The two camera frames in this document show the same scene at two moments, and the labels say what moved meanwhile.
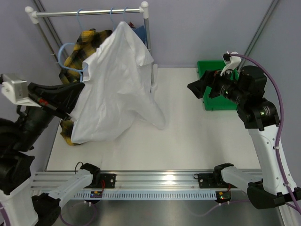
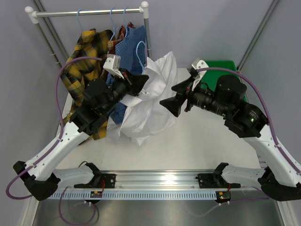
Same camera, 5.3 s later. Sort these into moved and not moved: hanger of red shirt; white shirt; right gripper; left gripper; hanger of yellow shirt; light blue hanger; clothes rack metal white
Moved: light blue hanger; right gripper; white shirt; left gripper
Not moved: hanger of red shirt; hanger of yellow shirt; clothes rack metal white
